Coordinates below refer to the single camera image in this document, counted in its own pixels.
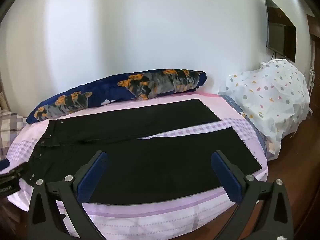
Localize white patterned cover bundle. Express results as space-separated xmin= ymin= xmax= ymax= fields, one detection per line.
xmin=219 ymin=59 xmax=310 ymax=160

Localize black pants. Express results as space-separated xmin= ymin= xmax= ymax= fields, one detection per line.
xmin=23 ymin=99 xmax=261 ymax=205

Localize navy cat print pillow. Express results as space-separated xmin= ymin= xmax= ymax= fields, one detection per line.
xmin=27 ymin=69 xmax=207 ymax=124

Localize wall mounted television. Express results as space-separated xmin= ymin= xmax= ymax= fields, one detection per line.
xmin=264 ymin=0 xmax=297 ymax=62

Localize pink purple bed sheet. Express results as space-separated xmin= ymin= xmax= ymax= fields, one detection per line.
xmin=5 ymin=91 xmax=270 ymax=240

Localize plaid pillow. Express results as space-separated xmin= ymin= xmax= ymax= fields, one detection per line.
xmin=0 ymin=110 xmax=27 ymax=160

